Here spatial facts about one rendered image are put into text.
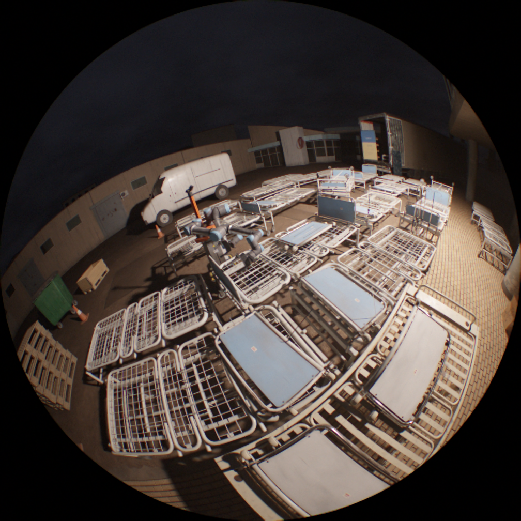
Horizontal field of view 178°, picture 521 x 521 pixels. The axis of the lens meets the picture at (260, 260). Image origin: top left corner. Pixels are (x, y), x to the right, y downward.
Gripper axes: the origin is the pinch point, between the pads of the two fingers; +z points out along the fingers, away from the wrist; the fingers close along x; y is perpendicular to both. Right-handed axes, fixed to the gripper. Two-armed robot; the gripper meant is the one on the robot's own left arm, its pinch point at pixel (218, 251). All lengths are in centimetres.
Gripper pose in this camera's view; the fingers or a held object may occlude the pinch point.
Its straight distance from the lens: 185.0
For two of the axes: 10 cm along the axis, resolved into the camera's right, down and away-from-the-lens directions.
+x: -3.4, -7.1, -6.1
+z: -7.5, 6.0, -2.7
